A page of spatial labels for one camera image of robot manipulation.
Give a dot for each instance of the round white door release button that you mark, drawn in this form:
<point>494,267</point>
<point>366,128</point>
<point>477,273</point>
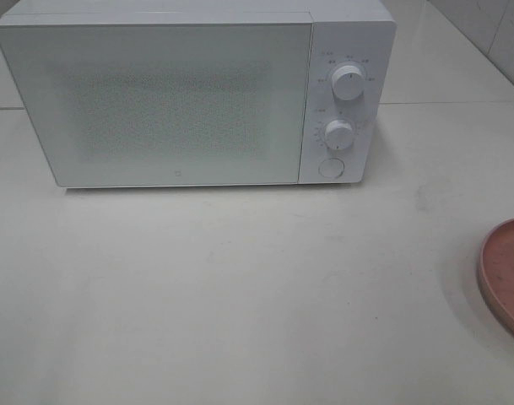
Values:
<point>332,168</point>

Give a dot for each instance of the white microwave door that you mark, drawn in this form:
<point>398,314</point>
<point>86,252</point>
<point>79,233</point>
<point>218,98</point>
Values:
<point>164,105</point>

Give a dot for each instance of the pink round plate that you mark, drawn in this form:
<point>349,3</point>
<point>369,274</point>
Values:
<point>496,273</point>

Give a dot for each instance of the lower white timer knob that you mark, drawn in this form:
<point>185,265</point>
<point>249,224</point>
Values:
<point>338,135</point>

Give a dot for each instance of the upper white power knob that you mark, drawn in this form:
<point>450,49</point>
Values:
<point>348,81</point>

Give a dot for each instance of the white microwave oven body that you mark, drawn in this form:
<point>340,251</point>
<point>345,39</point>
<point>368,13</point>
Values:
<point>341,31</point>

